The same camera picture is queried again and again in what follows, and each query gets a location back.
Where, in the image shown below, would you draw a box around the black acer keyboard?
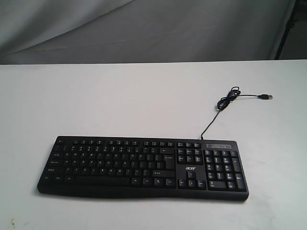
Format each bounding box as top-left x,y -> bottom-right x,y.
37,136 -> 249,201

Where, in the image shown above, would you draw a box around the grey backdrop cloth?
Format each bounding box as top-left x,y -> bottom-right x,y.
0,0 -> 298,65

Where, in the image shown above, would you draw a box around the black tripod stand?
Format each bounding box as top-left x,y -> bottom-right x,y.
274,0 -> 302,60

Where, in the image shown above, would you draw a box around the black usb cable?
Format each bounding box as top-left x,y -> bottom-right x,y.
200,87 -> 274,140

